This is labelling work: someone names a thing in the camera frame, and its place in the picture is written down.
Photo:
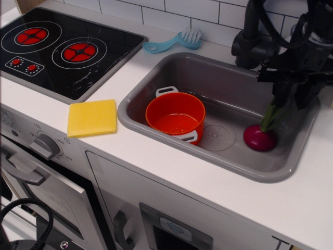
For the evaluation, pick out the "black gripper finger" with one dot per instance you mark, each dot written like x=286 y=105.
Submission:
x=281 y=90
x=306 y=92

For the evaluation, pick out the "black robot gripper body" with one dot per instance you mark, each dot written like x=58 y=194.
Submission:
x=308 y=54

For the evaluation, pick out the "purple toy beet green leaves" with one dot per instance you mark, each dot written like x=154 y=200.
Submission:
x=262 y=137

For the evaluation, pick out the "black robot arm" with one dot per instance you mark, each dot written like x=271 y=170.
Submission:
x=313 y=6

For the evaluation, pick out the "grey plastic sink basin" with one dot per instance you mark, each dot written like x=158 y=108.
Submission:
x=234 y=100

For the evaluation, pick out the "black sink faucet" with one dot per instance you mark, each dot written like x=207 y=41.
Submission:
x=250 y=46

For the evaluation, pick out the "orange toy pot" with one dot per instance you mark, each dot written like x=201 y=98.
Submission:
x=178 y=114

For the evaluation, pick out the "blue dish brush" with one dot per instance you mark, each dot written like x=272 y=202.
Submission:
x=188 y=38

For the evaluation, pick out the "yellow sponge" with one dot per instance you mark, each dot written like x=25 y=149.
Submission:
x=92 y=118

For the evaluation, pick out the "black toy stove top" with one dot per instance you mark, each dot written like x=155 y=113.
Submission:
x=64 y=57

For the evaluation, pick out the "grey oven knob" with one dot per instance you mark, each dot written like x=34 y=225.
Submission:
x=45 y=146

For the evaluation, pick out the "oven door with window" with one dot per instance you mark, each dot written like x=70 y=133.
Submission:
x=77 y=213

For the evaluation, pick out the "grey cabinet door handle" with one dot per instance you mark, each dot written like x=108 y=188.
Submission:
x=119 y=224

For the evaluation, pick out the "grey oven door handle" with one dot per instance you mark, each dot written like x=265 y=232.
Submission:
x=19 y=168

